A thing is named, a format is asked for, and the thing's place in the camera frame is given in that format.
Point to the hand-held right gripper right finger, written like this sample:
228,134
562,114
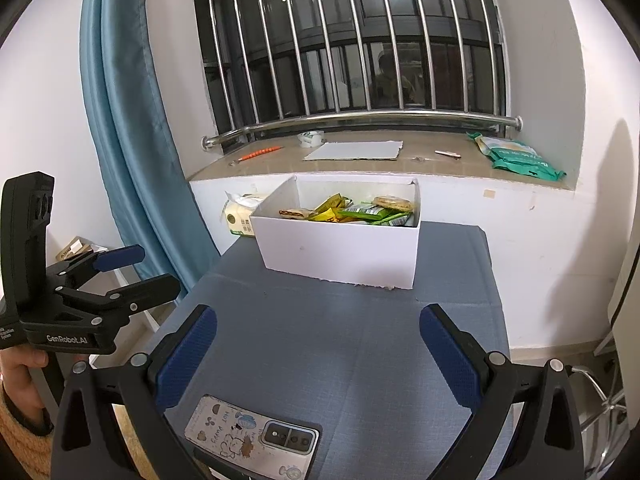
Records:
447,355

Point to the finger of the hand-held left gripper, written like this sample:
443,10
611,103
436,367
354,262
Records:
150,290
120,256

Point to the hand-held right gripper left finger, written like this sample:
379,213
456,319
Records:
185,355

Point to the white cardboard box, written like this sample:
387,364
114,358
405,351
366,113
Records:
340,255

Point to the pile of mixed snacks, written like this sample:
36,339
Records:
360,212

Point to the person's left hand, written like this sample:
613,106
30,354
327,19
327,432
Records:
17,375

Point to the small brown carton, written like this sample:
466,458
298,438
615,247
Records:
77,250

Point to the phone with cartoon case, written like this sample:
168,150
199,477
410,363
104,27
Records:
250,435

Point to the tissue pack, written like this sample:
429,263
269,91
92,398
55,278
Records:
239,217

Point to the blue curtain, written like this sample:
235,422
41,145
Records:
130,135

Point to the blue grey tablecloth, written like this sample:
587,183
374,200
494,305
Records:
325,340

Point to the metal chair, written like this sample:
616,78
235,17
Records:
600,410

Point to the orange beaded tool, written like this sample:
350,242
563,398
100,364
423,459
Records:
257,153

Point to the white pink pen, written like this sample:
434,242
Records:
446,154

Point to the green wet wipes pack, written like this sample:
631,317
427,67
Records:
520,160

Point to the white tape roll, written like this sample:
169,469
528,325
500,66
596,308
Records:
311,138

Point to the grey cardboard sheet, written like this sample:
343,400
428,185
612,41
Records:
352,151

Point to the steel window guard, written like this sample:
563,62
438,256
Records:
360,119

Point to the dark window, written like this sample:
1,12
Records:
350,35

